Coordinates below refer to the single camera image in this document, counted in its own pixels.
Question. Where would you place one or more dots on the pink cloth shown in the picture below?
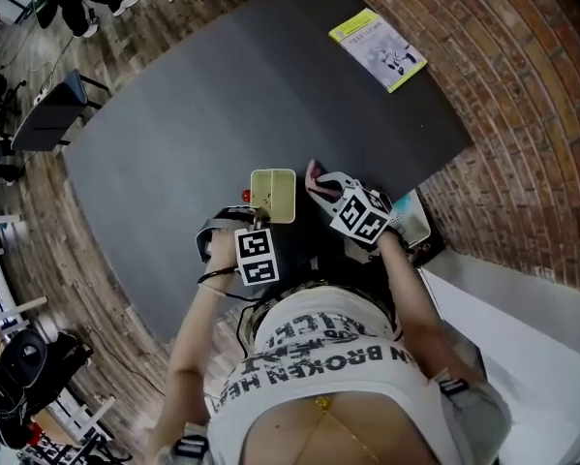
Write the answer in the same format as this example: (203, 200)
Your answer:
(314, 175)

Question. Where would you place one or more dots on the white desk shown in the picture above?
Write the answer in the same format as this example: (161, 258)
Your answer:
(527, 356)

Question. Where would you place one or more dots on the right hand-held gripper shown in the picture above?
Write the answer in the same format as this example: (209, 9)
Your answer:
(362, 216)

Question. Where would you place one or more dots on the yellow-green box with white rim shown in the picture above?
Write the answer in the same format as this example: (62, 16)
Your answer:
(277, 194)

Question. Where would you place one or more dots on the white power strip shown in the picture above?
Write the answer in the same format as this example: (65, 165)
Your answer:
(41, 94)

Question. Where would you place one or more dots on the white device with teal panel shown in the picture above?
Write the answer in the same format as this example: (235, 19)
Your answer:
(410, 217)

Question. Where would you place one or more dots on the white printed shirt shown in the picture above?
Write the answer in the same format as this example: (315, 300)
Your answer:
(328, 356)

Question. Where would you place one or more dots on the person's right forearm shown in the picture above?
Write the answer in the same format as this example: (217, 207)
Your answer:
(410, 303)

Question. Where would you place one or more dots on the yellow-green and white book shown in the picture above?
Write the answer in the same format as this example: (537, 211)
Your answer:
(377, 50)

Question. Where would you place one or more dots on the person's left forearm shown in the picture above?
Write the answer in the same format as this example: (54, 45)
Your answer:
(192, 337)

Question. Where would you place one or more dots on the small red ball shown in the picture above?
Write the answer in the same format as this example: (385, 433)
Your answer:
(245, 195)

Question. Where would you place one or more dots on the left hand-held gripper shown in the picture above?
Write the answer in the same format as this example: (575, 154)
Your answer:
(254, 258)

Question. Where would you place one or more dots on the small dark side table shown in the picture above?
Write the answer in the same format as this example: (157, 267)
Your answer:
(52, 114)

